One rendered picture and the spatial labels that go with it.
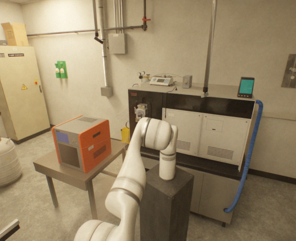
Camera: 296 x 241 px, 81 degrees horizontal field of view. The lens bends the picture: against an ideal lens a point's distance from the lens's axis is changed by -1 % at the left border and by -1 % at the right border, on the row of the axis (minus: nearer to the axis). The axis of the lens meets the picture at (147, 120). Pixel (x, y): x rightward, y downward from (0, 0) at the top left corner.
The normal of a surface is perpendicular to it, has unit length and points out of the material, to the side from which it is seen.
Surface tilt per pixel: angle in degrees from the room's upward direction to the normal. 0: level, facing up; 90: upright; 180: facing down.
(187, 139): 90
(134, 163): 16
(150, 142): 100
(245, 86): 80
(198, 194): 90
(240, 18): 90
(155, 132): 59
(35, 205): 0
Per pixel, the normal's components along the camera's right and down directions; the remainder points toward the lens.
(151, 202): -0.67, 0.26
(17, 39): 0.91, 0.15
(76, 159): -0.41, 0.33
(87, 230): -0.10, -0.85
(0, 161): 0.76, 0.23
